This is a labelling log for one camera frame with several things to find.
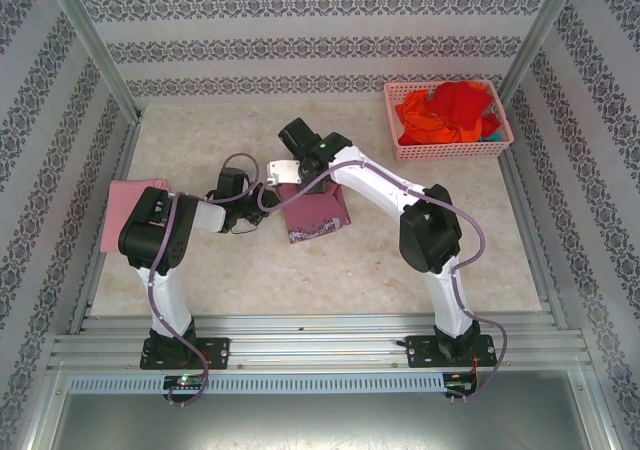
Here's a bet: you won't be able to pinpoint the mauve t-shirt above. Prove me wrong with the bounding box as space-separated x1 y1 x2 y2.
277 182 352 245

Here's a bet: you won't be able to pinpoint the pink plastic basket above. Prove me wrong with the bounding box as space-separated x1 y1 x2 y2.
383 79 516 162

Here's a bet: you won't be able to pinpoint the pile of red clothes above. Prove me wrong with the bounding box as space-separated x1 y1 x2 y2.
394 89 501 146

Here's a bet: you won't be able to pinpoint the folded pink t-shirt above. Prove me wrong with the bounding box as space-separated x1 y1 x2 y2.
99 177 171 254

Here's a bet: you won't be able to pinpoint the red t-shirt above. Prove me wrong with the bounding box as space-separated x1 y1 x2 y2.
427 82 494 136

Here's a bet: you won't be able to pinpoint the small circuit board green light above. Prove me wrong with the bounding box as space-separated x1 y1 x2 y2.
163 375 207 390

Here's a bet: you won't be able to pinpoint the grey metal sheet panel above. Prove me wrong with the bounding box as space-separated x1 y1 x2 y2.
29 369 611 450

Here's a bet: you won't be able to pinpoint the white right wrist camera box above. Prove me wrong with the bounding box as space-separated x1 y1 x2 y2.
265 158 304 187

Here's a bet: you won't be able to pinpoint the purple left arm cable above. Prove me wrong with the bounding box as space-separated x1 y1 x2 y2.
148 153 259 407

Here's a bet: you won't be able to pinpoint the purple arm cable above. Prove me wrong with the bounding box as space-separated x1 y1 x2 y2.
258 162 509 401
148 153 259 407

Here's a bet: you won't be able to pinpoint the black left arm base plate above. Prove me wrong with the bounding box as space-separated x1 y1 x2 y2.
139 337 231 371

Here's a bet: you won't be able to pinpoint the aluminium mounting rail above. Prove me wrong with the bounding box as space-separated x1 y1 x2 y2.
47 312 594 371

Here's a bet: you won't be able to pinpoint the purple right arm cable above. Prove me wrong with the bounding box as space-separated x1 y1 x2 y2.
258 162 509 401

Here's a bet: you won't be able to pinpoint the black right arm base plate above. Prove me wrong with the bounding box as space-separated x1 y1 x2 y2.
405 334 499 370

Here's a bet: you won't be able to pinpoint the grey slotted cable duct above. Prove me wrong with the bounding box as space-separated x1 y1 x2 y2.
67 373 446 394

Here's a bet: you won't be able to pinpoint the aluminium frame post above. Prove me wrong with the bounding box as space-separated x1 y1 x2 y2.
42 0 144 121
489 0 584 116

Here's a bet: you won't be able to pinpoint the small circuit board red wires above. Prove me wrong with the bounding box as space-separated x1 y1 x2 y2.
444 372 479 396

